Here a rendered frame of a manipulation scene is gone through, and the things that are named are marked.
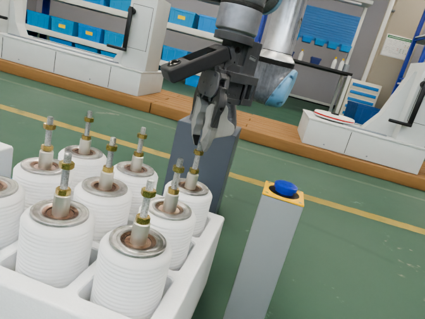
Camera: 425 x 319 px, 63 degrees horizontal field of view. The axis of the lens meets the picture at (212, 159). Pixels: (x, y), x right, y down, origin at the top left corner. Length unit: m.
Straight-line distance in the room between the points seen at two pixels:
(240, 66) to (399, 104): 2.22
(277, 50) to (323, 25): 5.52
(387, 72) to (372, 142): 4.32
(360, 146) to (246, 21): 2.07
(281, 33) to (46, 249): 0.78
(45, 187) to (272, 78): 0.65
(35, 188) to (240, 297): 0.40
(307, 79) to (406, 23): 2.77
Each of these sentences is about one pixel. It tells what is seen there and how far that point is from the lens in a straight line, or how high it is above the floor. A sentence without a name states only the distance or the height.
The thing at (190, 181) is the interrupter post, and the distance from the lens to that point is 0.67.
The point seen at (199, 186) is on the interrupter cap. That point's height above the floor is 0.25.
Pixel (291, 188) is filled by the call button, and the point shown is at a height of 0.33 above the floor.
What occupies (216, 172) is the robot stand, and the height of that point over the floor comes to 0.18.
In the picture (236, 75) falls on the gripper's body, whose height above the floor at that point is 0.48.
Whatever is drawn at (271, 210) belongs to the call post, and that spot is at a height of 0.29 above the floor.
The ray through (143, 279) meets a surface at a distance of 0.46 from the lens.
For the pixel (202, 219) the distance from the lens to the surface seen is 0.68.
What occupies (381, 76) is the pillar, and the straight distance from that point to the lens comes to 6.84.
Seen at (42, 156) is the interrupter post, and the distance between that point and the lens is 0.66.
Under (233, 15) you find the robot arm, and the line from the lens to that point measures 0.61.
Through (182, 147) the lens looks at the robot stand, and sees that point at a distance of 1.05.
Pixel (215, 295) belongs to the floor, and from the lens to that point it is 0.84.
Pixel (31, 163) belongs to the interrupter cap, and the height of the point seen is 0.25.
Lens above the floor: 0.50
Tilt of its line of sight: 16 degrees down
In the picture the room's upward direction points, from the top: 15 degrees clockwise
